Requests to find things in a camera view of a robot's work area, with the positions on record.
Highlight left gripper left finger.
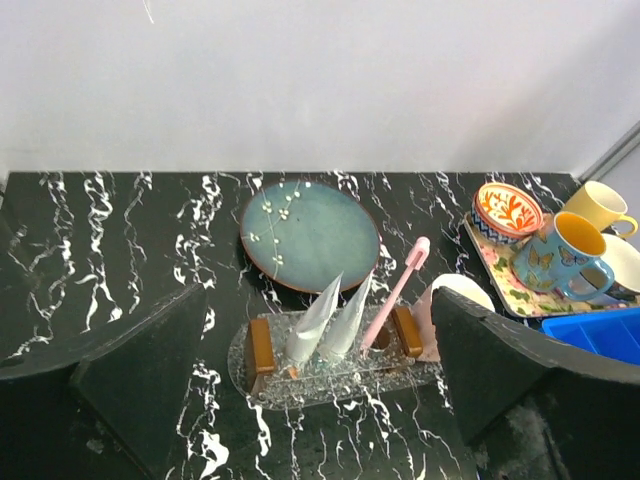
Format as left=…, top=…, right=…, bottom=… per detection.
left=1, top=285, right=208, bottom=479

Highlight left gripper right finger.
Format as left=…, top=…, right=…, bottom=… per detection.
left=431, top=287, right=639, bottom=479

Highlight pink ceramic mug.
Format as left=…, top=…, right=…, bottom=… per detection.
left=409, top=273, right=496, bottom=364

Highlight clear acrylic tray wooden handles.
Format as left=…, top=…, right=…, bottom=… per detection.
left=227, top=311, right=442, bottom=411

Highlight pink toothbrush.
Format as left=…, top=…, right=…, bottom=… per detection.
left=360, top=236, right=431, bottom=354

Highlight teal cap toothpaste tube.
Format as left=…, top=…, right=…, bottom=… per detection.
left=318, top=272, right=373, bottom=363

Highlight orange cap toothpaste tube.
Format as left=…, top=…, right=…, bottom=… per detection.
left=285, top=273, right=343, bottom=379

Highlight floral serving tray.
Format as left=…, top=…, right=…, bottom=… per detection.
left=462, top=212, right=639, bottom=318

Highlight blue plastic bin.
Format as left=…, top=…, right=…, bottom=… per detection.
left=540, top=308, right=640, bottom=365

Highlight blue mug orange interior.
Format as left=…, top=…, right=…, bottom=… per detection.
left=509, top=211, right=615, bottom=302

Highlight white cream mug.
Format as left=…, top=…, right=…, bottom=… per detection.
left=570, top=233, right=639, bottom=306

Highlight red patterned small bowl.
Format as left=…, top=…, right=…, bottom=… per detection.
left=471, top=182, right=544, bottom=245

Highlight yellow mug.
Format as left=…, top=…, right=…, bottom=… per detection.
left=562, top=180, right=639, bottom=238

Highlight teal ceramic plate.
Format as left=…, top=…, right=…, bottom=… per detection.
left=239, top=179, right=380, bottom=293

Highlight aluminium rail frame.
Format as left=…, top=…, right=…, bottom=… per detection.
left=579, top=121, right=640, bottom=184

